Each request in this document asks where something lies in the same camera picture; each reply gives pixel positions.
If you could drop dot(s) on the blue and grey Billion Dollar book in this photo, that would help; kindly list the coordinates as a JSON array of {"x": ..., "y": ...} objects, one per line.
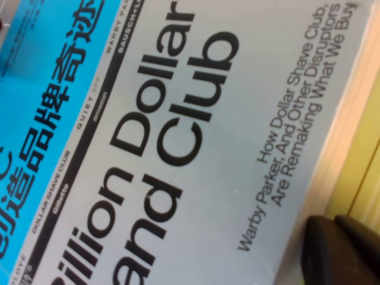
[{"x": 207, "y": 148}]

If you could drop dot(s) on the yellow mechanical devices book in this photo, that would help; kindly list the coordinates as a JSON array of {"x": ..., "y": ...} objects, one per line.
[{"x": 371, "y": 133}]

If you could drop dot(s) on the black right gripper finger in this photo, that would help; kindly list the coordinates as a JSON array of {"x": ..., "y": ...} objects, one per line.
[{"x": 341, "y": 255}]

